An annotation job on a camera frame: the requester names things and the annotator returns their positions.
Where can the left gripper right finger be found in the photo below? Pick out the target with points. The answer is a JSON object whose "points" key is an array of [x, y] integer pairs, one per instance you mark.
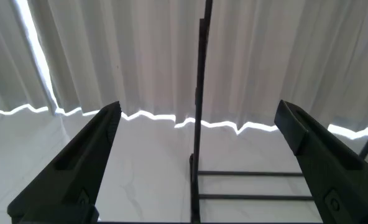
{"points": [[336, 174]]}

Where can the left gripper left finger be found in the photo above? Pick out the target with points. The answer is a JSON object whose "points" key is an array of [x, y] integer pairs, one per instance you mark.
{"points": [[78, 168]]}

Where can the white curtain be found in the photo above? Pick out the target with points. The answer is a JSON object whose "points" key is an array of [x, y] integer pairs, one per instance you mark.
{"points": [[140, 56]]}

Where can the black clothes rack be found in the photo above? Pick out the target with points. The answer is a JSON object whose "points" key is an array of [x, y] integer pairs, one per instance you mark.
{"points": [[199, 93]]}

